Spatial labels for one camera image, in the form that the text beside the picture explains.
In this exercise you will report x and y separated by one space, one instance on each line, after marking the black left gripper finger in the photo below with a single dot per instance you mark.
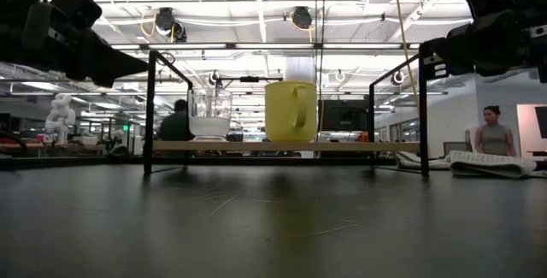
115 64

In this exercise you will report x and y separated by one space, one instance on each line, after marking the white cloth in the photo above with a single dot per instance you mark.
487 164

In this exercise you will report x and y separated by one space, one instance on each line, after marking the yellow mug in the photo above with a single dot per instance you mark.
282 111

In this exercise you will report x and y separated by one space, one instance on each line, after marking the white robot figure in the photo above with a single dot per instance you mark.
60 117

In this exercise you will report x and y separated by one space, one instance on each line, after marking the wooden shelf with black frame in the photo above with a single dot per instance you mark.
299 146

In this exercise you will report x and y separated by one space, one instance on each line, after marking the clear glass mug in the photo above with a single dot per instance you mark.
209 126

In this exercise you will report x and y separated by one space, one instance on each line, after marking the black boom stand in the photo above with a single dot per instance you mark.
250 79

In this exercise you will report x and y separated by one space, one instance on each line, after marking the person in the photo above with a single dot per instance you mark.
175 128
495 139

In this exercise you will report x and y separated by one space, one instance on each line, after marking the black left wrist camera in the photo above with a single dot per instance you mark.
77 6

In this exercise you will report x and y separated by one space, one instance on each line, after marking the dark wall screen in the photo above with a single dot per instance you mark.
542 120

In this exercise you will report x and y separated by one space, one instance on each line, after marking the black monitor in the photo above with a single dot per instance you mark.
342 115

